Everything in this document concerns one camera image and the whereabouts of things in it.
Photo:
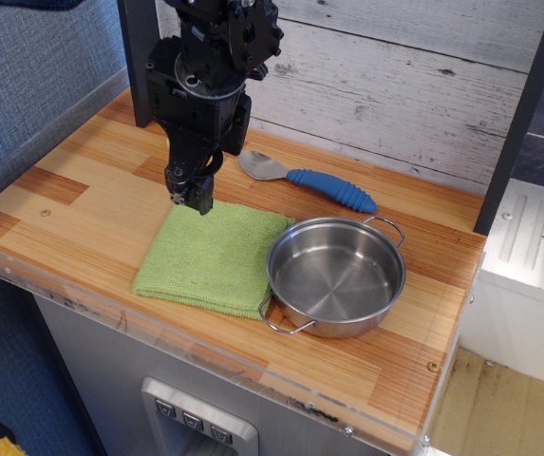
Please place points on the clear acrylic counter guard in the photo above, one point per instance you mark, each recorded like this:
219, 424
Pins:
373, 393

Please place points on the blue handled metal spoon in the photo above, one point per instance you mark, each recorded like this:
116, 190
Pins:
264, 168

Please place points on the dark right frame post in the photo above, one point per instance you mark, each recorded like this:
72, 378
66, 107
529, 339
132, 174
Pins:
525, 111

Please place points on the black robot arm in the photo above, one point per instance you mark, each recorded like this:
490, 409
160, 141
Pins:
196, 85

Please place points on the green folded cloth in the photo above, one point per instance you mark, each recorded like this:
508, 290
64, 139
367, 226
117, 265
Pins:
215, 262

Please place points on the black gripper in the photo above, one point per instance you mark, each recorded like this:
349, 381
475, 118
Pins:
199, 131

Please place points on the stainless steel pot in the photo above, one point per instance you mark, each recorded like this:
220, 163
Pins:
333, 277

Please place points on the silver button control panel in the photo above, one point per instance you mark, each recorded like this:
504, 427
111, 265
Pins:
185, 425

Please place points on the yellow object bottom left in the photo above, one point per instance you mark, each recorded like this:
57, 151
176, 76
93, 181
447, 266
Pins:
8, 448

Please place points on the white ribbed appliance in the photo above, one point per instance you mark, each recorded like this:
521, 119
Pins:
504, 319

